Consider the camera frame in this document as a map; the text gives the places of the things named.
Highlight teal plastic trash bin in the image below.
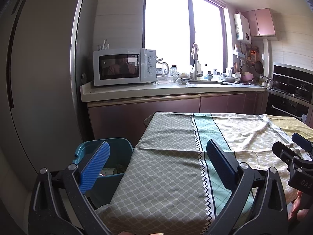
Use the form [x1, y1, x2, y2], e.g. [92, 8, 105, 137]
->
[86, 137, 133, 209]

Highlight white kitchen countertop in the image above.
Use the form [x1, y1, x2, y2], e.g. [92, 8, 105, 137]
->
[80, 81, 265, 102]

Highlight kitchen sink faucet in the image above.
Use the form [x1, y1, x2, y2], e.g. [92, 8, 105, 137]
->
[191, 43, 203, 80]

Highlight person's right hand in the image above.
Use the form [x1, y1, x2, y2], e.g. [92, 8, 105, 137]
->
[288, 190, 312, 222]

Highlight person's left hand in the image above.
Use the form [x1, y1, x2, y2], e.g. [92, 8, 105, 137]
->
[118, 231, 164, 235]

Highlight black built-in oven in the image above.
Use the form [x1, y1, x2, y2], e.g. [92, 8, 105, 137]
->
[266, 63, 312, 125]

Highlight patterned tablecloth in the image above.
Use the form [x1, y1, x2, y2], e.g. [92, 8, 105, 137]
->
[95, 111, 313, 235]

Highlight dark red base cabinets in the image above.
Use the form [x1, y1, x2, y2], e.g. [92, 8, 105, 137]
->
[88, 91, 268, 145]

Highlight metal stovetop kettle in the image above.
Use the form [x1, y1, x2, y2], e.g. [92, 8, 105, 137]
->
[260, 76, 273, 89]

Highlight grey refrigerator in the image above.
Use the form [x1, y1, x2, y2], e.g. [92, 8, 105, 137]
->
[0, 0, 99, 192]

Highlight pink bowl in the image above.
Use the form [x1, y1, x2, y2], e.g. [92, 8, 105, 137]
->
[241, 72, 254, 82]

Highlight black frying pan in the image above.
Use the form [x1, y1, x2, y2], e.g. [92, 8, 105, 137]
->
[254, 61, 264, 75]

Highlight small patterned bowl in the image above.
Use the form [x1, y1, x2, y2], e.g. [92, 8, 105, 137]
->
[176, 78, 189, 85]

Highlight white microwave oven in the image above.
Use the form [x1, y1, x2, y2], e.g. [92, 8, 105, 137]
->
[93, 48, 157, 87]

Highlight glass electric kettle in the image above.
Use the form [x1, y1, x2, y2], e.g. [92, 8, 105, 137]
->
[156, 58, 169, 76]

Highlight pink wall cabinet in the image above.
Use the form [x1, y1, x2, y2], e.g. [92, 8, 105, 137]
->
[241, 8, 278, 41]

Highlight white wall water heater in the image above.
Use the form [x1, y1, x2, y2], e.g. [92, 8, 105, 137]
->
[234, 13, 251, 45]

